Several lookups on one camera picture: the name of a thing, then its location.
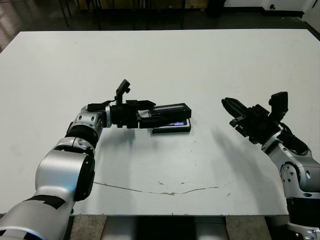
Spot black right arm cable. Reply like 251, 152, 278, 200
279, 122, 294, 134

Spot white door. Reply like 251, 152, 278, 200
301, 0, 320, 32

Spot slim black camera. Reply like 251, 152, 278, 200
162, 120, 188, 127

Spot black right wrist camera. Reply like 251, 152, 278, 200
268, 91, 290, 118

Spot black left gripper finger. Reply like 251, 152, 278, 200
137, 99, 156, 111
137, 117, 171, 129

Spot black box lid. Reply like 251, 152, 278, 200
148, 102, 193, 123

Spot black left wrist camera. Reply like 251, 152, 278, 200
114, 79, 131, 106

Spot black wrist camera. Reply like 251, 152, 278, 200
114, 79, 131, 106
268, 91, 290, 118

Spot robot torso and legs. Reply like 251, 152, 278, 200
102, 214, 230, 240

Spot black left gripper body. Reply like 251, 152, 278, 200
111, 99, 139, 129

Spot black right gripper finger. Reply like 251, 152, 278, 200
222, 102, 247, 119
221, 97, 250, 113

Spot black box white insert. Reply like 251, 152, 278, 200
151, 119, 193, 135

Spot black bin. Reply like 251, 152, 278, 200
206, 0, 227, 18

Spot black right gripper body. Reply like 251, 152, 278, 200
229, 105, 281, 145

